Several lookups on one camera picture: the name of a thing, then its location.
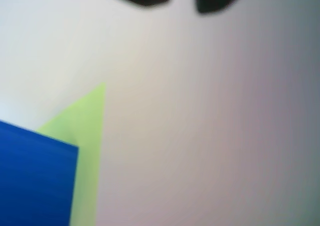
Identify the large blue cube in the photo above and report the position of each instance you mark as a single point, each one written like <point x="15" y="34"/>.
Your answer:
<point x="35" y="176"/>

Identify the green square sheet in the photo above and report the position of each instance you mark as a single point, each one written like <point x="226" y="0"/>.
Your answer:
<point x="87" y="136"/>

